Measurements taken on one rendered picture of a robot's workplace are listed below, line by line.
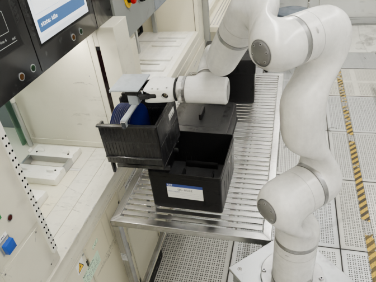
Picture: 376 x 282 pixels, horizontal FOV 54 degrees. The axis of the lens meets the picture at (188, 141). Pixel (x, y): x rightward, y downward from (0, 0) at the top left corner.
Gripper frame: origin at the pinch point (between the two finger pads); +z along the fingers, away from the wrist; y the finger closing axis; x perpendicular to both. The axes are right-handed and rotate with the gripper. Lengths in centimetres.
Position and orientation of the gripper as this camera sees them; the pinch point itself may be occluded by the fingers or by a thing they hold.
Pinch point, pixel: (132, 88)
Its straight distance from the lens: 124.4
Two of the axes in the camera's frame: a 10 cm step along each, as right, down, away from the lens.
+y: 2.4, -5.7, 7.8
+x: -0.9, -8.2, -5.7
